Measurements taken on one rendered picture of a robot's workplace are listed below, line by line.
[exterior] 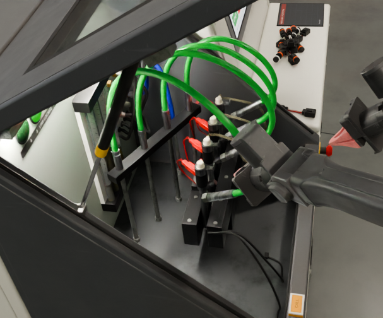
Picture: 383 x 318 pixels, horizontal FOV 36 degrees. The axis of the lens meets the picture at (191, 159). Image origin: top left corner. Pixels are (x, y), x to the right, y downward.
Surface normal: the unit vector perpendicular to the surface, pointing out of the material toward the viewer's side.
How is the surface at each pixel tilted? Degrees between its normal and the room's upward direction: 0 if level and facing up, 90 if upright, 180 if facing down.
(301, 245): 0
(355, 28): 0
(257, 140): 45
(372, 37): 0
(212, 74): 90
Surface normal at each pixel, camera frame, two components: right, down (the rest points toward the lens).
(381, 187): -0.63, -0.69
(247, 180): 0.25, -0.07
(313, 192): -0.65, 0.69
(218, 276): -0.09, -0.73
